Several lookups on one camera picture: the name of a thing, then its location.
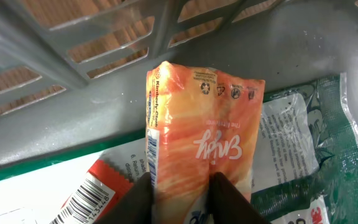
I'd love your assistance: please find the red chocolate bar wrapper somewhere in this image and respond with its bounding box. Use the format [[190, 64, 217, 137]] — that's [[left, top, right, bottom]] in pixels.
[[51, 160, 133, 224]]

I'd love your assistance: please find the grey plastic mesh basket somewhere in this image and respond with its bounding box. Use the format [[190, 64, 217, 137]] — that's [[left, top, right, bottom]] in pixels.
[[0, 1, 358, 169]]

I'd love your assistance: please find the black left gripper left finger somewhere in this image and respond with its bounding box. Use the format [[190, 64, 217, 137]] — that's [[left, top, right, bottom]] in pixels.
[[95, 172, 154, 224]]

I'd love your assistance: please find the orange tissue pack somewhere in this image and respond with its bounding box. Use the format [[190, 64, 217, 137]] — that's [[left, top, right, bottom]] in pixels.
[[146, 61, 265, 223]]

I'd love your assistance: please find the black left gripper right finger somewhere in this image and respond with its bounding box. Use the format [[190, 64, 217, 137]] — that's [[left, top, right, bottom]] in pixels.
[[208, 172, 270, 224]]

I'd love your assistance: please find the green white 3M package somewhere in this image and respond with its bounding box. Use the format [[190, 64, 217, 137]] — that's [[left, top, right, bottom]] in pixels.
[[0, 74, 358, 223]]

